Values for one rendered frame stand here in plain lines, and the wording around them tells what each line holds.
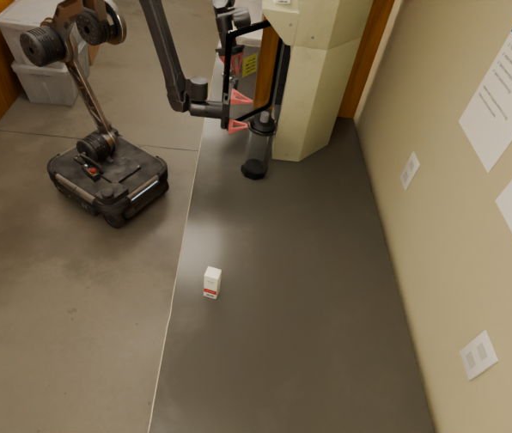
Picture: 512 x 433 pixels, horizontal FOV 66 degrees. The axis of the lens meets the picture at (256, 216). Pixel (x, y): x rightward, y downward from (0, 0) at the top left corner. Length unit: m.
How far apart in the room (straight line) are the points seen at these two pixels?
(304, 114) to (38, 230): 1.82
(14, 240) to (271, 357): 1.94
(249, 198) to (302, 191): 0.21
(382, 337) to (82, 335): 1.53
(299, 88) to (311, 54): 0.12
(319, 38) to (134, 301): 1.61
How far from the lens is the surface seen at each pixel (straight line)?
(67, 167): 2.72
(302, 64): 1.42
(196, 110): 1.38
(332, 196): 1.55
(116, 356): 2.17
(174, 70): 1.41
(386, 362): 1.22
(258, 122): 1.40
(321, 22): 1.37
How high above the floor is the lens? 1.97
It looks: 47 degrees down
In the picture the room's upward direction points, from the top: 10 degrees clockwise
